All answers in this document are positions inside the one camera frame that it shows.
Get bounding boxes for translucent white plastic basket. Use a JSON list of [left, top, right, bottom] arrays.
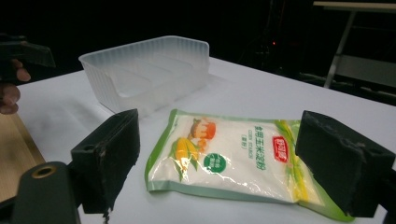
[[78, 35, 211, 119]]

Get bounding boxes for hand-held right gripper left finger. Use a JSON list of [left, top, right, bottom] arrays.
[[70, 108, 141, 215]]

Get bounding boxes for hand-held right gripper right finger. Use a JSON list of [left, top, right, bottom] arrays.
[[294, 109, 396, 218]]

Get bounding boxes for white and green starch bag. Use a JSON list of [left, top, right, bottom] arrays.
[[144, 108, 356, 223]]

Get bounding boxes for metal-legged table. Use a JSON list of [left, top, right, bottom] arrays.
[[297, 0, 396, 105]]

